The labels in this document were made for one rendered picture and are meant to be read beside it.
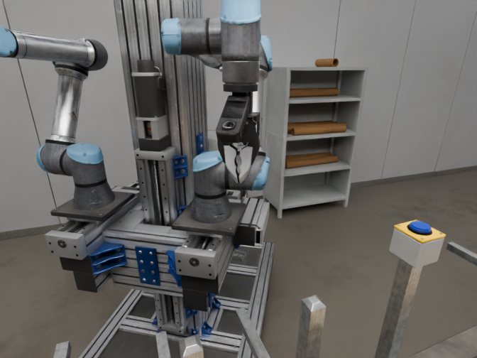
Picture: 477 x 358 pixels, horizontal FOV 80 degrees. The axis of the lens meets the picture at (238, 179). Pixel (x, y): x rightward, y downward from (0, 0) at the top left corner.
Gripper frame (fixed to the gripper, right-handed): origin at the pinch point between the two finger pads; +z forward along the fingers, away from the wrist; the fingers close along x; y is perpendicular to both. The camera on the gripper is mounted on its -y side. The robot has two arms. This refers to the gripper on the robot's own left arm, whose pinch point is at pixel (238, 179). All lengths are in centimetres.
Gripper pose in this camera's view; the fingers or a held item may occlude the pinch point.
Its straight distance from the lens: 64.0
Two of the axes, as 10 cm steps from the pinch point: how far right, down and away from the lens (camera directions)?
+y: 2.0, -3.6, 9.1
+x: -9.8, -0.7, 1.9
